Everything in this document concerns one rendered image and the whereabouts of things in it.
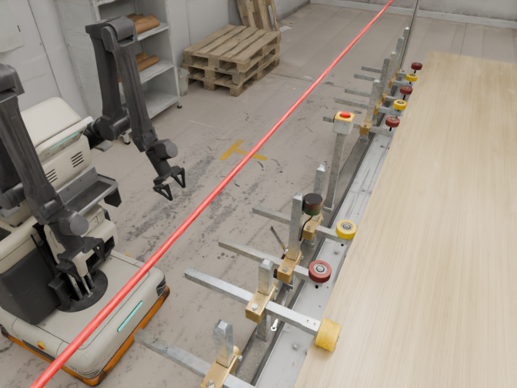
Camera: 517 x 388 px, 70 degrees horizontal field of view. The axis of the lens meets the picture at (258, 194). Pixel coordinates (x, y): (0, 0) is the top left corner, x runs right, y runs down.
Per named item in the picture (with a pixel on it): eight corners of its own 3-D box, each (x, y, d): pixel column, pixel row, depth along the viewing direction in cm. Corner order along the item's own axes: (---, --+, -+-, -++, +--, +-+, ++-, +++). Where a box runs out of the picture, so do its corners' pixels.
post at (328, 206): (322, 210, 186) (335, 132, 157) (325, 204, 189) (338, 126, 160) (331, 212, 184) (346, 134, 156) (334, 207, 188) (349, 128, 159)
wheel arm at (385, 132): (322, 122, 237) (323, 115, 235) (324, 119, 240) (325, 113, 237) (391, 138, 223) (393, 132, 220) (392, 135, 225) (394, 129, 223)
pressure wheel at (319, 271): (302, 291, 137) (305, 271, 129) (310, 275, 142) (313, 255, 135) (323, 299, 134) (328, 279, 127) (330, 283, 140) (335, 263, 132)
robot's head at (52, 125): (-4, 140, 122) (3, 116, 111) (48, 113, 136) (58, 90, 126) (30, 172, 125) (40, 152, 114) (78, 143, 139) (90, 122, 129)
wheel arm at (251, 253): (218, 248, 149) (217, 240, 146) (222, 242, 152) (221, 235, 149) (321, 288, 135) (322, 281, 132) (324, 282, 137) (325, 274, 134)
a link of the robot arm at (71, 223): (52, 192, 112) (28, 209, 106) (74, 189, 105) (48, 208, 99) (75, 223, 117) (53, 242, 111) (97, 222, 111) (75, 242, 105)
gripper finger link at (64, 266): (99, 271, 117) (83, 248, 113) (81, 287, 112) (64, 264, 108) (87, 269, 121) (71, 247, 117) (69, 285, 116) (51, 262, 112)
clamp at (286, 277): (276, 279, 138) (277, 270, 135) (290, 254, 147) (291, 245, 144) (290, 284, 136) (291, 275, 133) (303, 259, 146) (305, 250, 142)
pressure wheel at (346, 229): (338, 254, 151) (343, 235, 143) (328, 241, 156) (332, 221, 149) (355, 249, 153) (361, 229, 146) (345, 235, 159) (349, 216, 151)
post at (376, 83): (358, 151, 242) (373, 79, 212) (359, 148, 245) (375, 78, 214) (363, 152, 241) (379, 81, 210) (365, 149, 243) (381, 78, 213)
